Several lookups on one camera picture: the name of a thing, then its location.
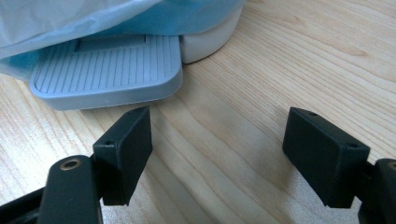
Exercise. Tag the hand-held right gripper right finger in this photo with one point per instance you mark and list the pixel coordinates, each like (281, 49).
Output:
(323, 157)

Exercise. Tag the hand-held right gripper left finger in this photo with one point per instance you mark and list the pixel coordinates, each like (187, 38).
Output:
(123, 155)

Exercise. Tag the grey ribbed bin pedal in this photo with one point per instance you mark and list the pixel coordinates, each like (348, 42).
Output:
(107, 76)

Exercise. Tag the white plastic base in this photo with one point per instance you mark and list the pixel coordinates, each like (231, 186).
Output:
(205, 42)

